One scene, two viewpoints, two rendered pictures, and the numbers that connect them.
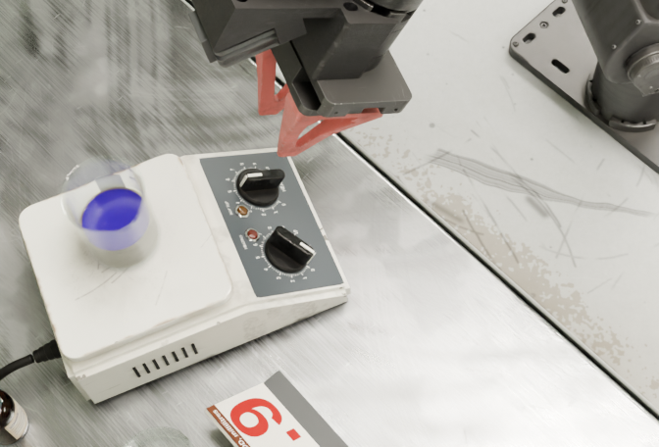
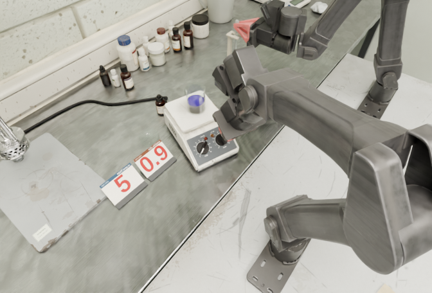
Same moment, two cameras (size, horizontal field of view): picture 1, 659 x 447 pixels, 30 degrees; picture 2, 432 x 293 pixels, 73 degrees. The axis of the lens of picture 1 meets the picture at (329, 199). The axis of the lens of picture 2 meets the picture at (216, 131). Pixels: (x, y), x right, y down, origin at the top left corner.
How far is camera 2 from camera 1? 54 cm
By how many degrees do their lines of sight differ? 42
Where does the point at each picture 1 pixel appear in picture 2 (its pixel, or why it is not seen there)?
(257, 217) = (211, 140)
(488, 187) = (240, 206)
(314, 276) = (197, 157)
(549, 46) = not seen: hidden behind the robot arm
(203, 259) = (191, 124)
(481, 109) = (268, 202)
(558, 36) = not seen: hidden behind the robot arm
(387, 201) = (231, 179)
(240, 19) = (216, 71)
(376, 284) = (204, 179)
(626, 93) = not seen: hidden behind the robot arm
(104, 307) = (177, 108)
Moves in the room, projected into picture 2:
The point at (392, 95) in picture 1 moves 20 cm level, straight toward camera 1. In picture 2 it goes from (225, 133) to (125, 143)
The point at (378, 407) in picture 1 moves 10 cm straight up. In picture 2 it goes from (167, 183) to (162, 160)
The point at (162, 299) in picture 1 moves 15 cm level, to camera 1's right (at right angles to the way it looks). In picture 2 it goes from (180, 117) to (191, 163)
